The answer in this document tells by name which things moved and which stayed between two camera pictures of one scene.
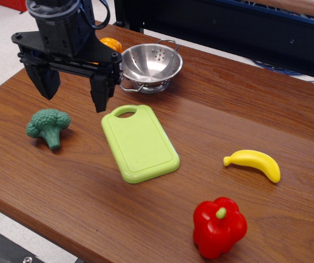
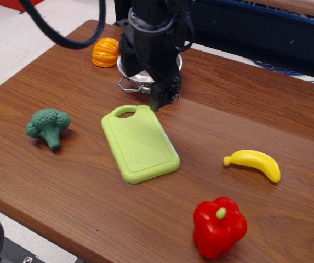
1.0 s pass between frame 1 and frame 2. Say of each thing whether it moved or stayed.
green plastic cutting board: stayed
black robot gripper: moved
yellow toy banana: stayed
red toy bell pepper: stayed
